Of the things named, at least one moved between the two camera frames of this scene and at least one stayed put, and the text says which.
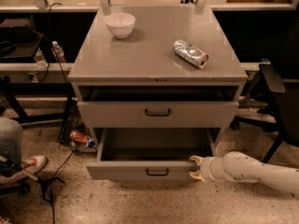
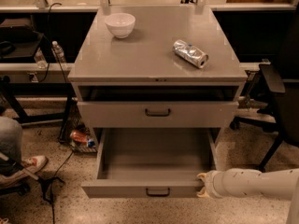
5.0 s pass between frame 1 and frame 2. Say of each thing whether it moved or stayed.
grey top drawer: stayed
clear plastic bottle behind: stayed
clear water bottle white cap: stayed
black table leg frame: stayed
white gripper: moved
